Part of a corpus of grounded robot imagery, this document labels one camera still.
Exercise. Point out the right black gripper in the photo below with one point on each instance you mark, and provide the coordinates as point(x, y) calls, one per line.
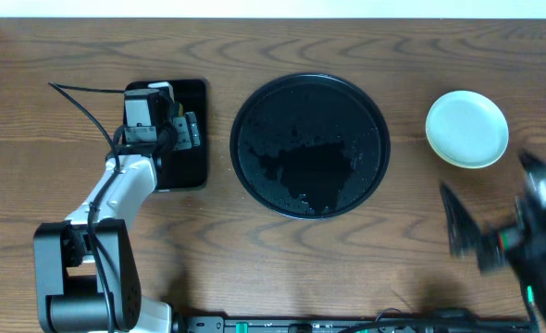
point(489, 250)

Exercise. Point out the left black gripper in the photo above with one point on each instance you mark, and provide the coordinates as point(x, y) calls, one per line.
point(167, 128)

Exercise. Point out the light blue plate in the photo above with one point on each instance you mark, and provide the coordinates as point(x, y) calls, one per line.
point(470, 153)
point(466, 116)

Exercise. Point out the light blue plate back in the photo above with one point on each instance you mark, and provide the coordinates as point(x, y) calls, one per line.
point(466, 116)

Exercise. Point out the yellow plate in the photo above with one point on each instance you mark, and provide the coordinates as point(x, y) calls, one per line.
point(465, 166)

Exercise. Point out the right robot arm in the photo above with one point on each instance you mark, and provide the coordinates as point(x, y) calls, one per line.
point(533, 289)

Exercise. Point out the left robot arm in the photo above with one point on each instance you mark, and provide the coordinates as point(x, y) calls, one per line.
point(85, 271)

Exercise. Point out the black rectangular tray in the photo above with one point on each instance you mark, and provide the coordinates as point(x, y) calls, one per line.
point(192, 94)

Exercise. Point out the round black tray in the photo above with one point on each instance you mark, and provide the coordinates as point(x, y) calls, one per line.
point(310, 146)

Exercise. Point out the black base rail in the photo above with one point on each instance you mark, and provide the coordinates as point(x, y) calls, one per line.
point(388, 321)

